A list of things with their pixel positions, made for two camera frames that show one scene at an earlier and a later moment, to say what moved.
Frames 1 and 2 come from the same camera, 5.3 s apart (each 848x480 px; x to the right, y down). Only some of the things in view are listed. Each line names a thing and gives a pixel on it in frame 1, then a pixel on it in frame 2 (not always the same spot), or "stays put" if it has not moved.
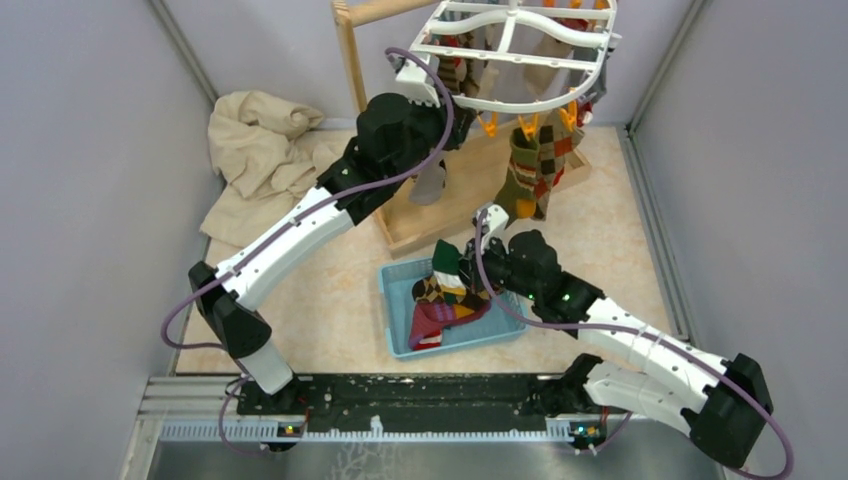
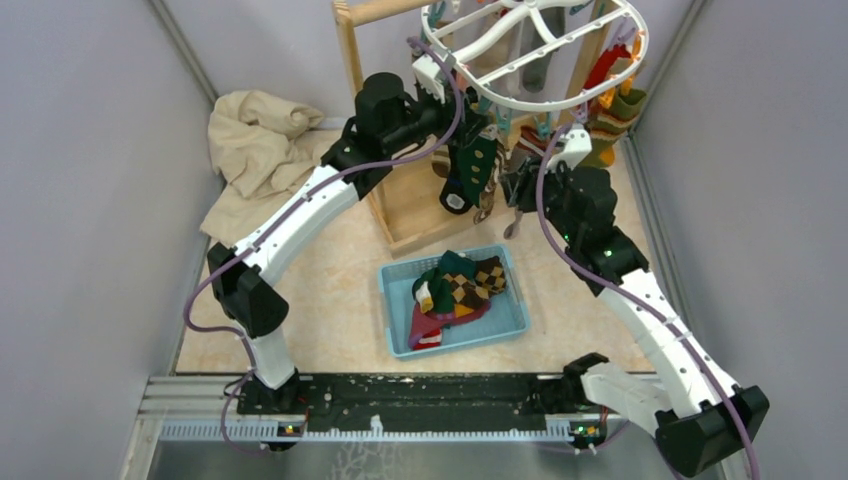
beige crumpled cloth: [265, 162] stays put
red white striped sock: [429, 341] stays put
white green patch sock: [445, 265] to [433, 292]
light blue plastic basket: [492, 323] stays put
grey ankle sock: [428, 183] to [534, 73]
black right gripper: [468, 264] to [519, 185]
